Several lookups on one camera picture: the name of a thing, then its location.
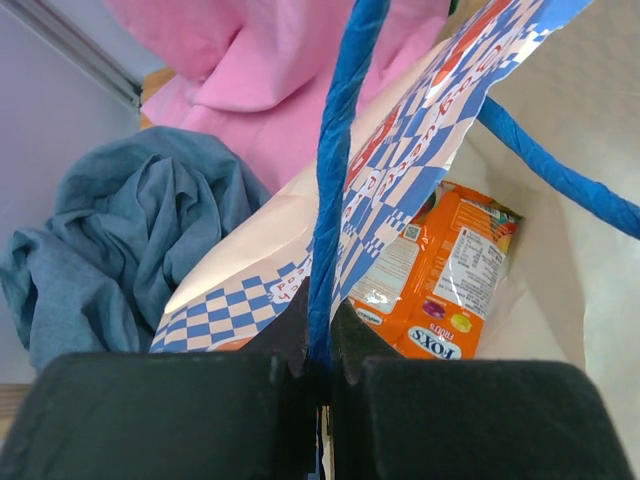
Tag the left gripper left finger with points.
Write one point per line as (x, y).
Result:
(244, 414)

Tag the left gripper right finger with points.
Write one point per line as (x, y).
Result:
(398, 418)

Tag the orange snack pack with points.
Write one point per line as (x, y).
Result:
(428, 293)

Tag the blue checkered paper bag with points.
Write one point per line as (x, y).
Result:
(531, 103)

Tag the blue crumpled cloth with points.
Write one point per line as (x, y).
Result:
(130, 221)

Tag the pink t-shirt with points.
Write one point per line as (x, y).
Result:
(255, 74)

